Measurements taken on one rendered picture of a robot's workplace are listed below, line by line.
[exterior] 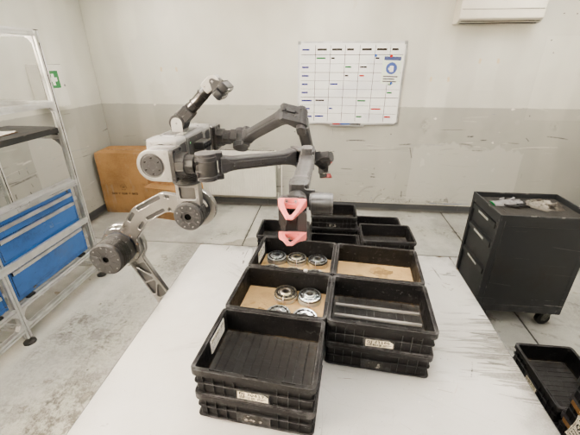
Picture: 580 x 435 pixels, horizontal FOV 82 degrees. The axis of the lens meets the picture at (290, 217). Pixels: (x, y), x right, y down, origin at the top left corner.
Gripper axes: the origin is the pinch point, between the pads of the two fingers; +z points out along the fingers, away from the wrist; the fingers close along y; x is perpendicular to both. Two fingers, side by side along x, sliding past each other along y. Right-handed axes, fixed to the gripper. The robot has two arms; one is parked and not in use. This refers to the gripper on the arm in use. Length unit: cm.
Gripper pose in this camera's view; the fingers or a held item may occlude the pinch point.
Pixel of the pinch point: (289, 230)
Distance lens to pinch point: 74.4
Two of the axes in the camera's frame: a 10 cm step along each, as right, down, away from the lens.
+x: -9.9, -0.3, 1.0
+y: 0.1, 9.1, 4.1
